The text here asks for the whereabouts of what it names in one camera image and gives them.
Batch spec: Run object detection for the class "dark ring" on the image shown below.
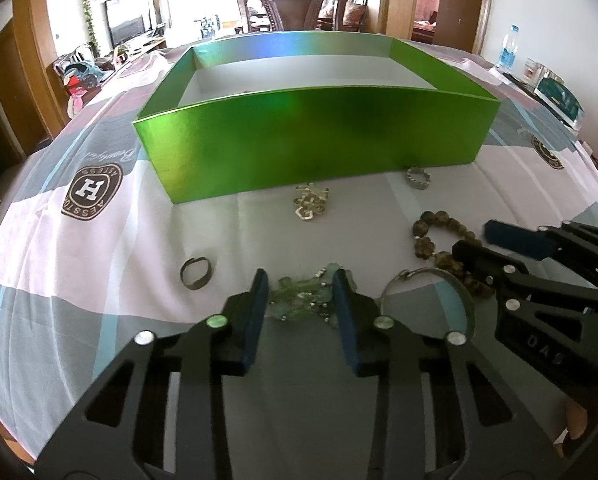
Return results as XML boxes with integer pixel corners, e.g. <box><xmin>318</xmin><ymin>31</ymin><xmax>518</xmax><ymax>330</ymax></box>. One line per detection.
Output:
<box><xmin>179</xmin><ymin>257</ymin><xmax>214</xmax><ymax>292</ymax></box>

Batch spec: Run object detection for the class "silver ring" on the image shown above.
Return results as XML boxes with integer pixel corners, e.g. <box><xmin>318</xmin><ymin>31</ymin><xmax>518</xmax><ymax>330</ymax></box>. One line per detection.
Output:
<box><xmin>405</xmin><ymin>165</ymin><xmax>432</xmax><ymax>191</ymax></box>

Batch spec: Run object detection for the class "green ivy garland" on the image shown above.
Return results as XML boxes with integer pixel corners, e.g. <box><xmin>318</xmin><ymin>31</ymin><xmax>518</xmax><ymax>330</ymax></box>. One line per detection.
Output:
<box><xmin>77</xmin><ymin>0</ymin><xmax>100</xmax><ymax>57</ymax></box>

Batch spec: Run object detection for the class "television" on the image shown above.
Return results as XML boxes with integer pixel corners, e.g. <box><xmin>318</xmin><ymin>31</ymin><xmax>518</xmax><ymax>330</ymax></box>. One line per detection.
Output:
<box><xmin>103</xmin><ymin>0</ymin><xmax>153</xmax><ymax>47</ymax></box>

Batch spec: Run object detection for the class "clear plastic package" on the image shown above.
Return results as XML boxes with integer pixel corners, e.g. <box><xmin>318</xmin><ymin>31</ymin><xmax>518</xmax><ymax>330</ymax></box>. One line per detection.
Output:
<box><xmin>522</xmin><ymin>57</ymin><xmax>564</xmax><ymax>84</ymax></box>

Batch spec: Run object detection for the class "brown bead bracelet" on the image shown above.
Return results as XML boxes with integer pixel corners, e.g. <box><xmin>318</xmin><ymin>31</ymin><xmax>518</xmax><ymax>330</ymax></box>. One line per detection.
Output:
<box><xmin>411</xmin><ymin>209</ymin><xmax>496</xmax><ymax>299</ymax></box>

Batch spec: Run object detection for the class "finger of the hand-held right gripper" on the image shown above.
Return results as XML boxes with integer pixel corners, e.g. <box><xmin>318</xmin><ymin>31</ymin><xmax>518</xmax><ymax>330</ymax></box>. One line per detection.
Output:
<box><xmin>451</xmin><ymin>239</ymin><xmax>598</xmax><ymax>312</ymax></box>
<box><xmin>484</xmin><ymin>218</ymin><xmax>598</xmax><ymax>270</ymax></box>

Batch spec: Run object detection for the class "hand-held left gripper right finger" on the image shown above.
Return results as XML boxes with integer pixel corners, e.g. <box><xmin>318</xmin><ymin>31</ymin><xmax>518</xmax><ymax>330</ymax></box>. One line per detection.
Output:
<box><xmin>331</xmin><ymin>268</ymin><xmax>570</xmax><ymax>480</ymax></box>

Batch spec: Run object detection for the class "wooden armchair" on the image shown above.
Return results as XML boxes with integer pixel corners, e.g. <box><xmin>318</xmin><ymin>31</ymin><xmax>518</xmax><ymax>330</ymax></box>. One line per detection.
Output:
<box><xmin>53</xmin><ymin>46</ymin><xmax>124</xmax><ymax>111</ymax></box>

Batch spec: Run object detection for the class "teal box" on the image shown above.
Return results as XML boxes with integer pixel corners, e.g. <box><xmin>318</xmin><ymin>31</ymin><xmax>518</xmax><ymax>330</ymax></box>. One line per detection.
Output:
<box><xmin>533</xmin><ymin>75</ymin><xmax>585</xmax><ymax>127</ymax></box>

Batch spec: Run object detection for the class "person's right hand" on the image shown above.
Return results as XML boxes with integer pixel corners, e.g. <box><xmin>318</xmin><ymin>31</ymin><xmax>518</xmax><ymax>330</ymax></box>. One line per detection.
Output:
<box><xmin>553</xmin><ymin>394</ymin><xmax>592</xmax><ymax>459</ymax></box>

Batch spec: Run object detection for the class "plastic water bottle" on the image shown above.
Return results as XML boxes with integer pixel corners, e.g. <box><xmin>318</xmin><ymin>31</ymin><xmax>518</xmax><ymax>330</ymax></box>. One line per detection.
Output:
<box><xmin>497</xmin><ymin>23</ymin><xmax>522</xmax><ymax>72</ymax></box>

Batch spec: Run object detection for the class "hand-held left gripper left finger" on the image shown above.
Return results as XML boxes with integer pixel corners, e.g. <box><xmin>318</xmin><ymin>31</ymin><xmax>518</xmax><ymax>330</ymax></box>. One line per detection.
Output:
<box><xmin>34</xmin><ymin>267</ymin><xmax>270</xmax><ymax>480</ymax></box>

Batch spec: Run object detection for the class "carved wooden dining chair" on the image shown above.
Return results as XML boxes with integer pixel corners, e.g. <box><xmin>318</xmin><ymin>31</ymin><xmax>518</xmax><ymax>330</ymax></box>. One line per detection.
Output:
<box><xmin>236</xmin><ymin>0</ymin><xmax>350</xmax><ymax>35</ymax></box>

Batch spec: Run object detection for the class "green stone bracelet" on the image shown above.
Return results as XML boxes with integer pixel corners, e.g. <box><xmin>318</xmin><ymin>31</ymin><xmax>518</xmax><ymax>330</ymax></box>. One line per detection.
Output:
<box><xmin>268</xmin><ymin>261</ymin><xmax>360</xmax><ymax>329</ymax></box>

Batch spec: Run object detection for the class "silver bangle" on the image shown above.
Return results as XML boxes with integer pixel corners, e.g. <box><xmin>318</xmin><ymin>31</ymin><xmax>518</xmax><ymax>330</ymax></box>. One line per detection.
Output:
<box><xmin>379</xmin><ymin>268</ymin><xmax>478</xmax><ymax>342</ymax></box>

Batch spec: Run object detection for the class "pile of clothes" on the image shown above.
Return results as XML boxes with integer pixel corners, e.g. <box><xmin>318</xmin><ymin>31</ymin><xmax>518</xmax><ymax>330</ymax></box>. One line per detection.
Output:
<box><xmin>61</xmin><ymin>52</ymin><xmax>114</xmax><ymax>116</ymax></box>

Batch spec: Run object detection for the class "green cardboard box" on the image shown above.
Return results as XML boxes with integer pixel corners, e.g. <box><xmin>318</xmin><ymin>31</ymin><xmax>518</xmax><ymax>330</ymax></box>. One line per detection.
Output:
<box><xmin>132</xmin><ymin>31</ymin><xmax>502</xmax><ymax>205</ymax></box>

